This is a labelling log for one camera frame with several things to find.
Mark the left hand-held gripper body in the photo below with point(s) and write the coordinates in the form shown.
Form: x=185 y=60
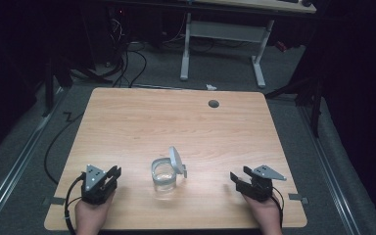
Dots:
x=95 y=192

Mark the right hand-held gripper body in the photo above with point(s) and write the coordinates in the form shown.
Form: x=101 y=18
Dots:
x=261 y=186

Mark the person's right hand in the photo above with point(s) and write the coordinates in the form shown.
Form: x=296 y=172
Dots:
x=266 y=215

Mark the grey tape piece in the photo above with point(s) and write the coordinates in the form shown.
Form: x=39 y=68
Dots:
x=298 y=197
x=54 y=200

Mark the clear glass jar with lid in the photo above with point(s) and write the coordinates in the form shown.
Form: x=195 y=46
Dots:
x=167 y=173

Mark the small white scrap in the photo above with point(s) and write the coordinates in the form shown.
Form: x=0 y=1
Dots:
x=211 y=87

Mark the black stand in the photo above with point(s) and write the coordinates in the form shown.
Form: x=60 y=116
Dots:
x=315 y=104
x=49 y=88

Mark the small red object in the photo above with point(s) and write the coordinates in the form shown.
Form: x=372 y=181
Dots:
x=281 y=46

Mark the white desk with metal legs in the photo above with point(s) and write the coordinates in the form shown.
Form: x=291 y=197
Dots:
x=223 y=31

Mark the metal floor rail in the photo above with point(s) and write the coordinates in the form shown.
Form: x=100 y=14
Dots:
x=16 y=166
x=329 y=173

